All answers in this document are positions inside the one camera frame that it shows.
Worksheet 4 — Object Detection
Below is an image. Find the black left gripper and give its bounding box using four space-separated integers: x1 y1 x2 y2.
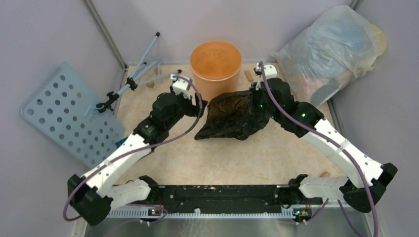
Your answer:
166 84 208 129

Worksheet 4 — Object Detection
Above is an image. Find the black trash bag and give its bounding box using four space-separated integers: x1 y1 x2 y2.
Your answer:
194 90 270 141

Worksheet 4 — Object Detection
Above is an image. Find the large translucent trash bag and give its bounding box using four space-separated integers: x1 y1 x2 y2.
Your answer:
271 5 387 107

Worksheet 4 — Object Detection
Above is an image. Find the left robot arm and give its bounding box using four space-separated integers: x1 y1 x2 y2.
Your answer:
62 92 207 226

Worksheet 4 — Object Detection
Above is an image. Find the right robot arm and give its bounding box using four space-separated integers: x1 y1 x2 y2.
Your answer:
250 78 398 213

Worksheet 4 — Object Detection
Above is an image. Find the orange plastic trash bin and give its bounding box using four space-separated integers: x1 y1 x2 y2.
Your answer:
189 40 242 101

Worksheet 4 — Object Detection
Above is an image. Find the flat wooden block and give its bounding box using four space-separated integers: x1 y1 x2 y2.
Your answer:
244 70 253 82

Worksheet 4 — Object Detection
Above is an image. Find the light blue tripod stand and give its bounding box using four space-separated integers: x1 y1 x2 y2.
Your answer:
94 32 182 113

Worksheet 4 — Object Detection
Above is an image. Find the blue clamp block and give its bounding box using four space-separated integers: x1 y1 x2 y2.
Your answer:
115 138 126 147

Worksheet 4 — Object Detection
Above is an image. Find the wooden cylinder block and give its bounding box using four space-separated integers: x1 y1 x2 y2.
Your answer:
320 171 331 178

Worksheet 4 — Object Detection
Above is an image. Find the light blue perforated board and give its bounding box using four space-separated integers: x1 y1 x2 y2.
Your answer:
21 62 126 169

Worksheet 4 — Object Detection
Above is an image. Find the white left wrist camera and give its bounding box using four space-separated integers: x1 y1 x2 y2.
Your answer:
171 78 192 100

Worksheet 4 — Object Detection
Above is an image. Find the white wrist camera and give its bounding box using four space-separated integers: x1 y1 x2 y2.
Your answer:
254 63 277 90
171 78 192 100

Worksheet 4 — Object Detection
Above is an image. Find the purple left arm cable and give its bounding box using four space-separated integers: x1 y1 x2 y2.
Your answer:
63 75 204 222

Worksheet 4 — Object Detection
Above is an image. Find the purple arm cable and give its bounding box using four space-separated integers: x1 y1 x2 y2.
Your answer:
63 75 204 222
257 61 379 237

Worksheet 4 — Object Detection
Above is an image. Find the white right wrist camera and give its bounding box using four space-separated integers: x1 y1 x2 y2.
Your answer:
254 63 277 90

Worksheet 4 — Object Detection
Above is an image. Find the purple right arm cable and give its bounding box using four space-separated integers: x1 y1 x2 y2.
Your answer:
257 61 379 237

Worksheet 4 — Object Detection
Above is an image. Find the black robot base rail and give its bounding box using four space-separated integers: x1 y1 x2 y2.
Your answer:
139 176 324 214

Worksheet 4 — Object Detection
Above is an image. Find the white cable comb strip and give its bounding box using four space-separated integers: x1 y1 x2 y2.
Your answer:
107 207 295 219

